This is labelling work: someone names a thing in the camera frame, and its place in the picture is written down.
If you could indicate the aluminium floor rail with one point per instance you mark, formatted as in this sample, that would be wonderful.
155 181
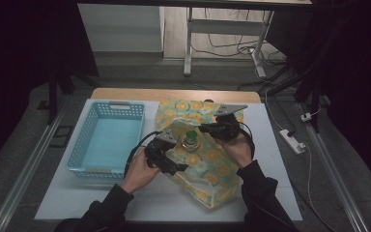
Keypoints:
335 174
22 180

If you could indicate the black floor plate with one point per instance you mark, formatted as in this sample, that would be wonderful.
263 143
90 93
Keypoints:
62 136

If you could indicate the white-legged desk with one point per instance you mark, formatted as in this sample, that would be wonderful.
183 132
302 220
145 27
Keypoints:
187 48

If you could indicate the person's right hand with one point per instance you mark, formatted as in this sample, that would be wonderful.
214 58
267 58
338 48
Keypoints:
240 151

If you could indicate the white table mat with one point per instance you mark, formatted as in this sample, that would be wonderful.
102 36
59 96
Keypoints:
270 167

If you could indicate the orange-print cloth tote bag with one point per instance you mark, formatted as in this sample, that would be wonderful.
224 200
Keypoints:
212 167

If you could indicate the black metal stand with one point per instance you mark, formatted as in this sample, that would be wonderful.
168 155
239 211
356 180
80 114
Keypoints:
53 96

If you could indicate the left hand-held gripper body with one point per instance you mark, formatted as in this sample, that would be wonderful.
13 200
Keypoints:
156 153

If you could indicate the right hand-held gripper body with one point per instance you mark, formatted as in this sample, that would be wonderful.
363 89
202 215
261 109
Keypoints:
228 129

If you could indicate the white power strip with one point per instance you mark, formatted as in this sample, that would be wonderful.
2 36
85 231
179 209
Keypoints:
292 141

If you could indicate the blue plastic basket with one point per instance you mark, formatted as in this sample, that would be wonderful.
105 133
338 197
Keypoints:
106 145

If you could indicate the round metal tin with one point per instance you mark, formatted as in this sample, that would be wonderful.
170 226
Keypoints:
185 147

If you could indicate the person's left hand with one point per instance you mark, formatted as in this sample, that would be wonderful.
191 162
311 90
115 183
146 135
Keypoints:
140 174

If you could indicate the small white adapter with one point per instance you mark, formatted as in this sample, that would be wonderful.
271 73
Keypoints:
306 117

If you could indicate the white panel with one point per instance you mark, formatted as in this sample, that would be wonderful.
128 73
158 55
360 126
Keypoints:
119 29

